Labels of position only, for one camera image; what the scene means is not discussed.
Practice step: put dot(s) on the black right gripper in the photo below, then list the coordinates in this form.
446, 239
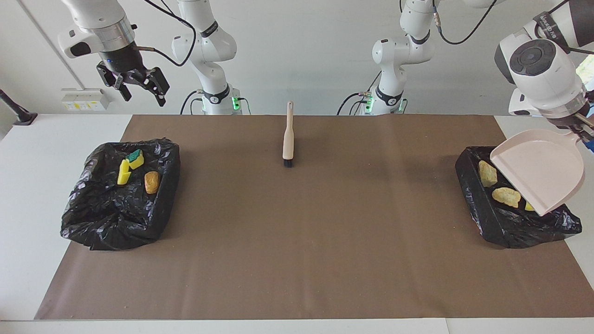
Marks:
124, 65

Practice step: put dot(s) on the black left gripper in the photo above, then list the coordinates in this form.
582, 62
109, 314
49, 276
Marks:
580, 123

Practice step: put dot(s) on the beige plastic dustpan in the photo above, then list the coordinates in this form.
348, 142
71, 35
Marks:
543, 171

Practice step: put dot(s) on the green and yellow sponge piece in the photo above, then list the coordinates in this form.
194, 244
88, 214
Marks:
135, 159

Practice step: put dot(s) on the yellow sponge block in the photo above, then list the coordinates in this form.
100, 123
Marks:
123, 172

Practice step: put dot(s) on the small yellow sponge wedge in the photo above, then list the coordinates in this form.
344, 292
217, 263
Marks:
529, 207

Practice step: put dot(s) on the brown bread roll shaped sponge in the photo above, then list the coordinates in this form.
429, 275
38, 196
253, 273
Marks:
151, 182

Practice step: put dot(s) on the pale grey-green foam chunk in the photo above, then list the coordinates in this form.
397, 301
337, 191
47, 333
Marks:
506, 197

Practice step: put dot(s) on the pale beige foam chunk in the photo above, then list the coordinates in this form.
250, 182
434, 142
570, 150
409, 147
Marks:
487, 173

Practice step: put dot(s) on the beige brush with black bristles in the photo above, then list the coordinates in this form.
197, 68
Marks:
288, 139

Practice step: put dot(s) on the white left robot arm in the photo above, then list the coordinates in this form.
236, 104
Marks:
543, 74

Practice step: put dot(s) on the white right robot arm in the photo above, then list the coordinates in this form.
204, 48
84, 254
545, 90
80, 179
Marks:
204, 46

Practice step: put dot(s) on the bin lined with black bag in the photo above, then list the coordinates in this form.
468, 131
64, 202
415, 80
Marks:
106, 218
510, 227

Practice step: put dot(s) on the blue object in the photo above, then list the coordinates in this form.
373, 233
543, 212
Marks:
590, 146

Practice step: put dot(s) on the window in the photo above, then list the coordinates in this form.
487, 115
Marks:
588, 74

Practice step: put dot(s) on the brown paper table mat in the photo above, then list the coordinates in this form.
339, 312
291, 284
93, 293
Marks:
325, 260

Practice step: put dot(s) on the white wall socket box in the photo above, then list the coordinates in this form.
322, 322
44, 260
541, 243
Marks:
86, 99

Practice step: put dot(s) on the white wall conduit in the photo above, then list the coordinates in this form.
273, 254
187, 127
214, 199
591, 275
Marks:
46, 39

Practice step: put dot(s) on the black camera stand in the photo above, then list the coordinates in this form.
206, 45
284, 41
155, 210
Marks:
18, 113

